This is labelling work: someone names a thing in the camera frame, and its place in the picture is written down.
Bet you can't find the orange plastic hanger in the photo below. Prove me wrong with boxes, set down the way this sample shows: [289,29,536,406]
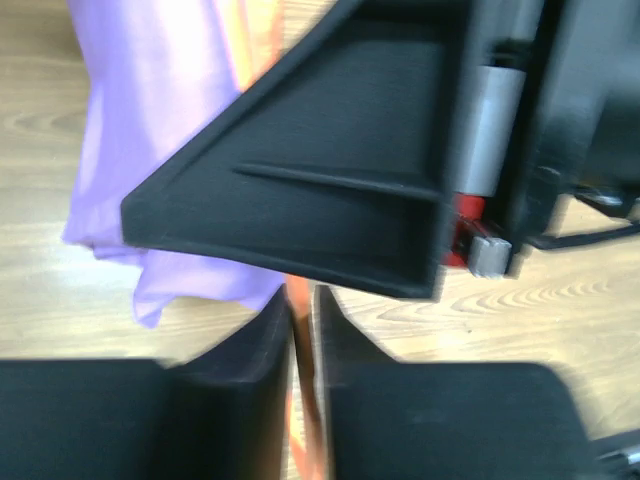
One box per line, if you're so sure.
[241,1,326,479]

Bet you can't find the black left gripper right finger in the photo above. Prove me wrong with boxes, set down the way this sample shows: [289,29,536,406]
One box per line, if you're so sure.
[314,285,395,479]

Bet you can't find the purple trousers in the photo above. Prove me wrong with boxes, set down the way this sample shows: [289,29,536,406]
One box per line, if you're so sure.
[62,0,284,327]

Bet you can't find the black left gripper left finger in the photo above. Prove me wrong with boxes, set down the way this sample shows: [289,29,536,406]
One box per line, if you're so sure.
[164,290,291,479]

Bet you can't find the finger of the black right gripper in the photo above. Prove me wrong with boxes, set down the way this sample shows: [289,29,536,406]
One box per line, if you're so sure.
[121,1,475,299]

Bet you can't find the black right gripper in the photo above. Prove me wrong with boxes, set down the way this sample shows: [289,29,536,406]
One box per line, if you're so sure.
[445,1,639,277]

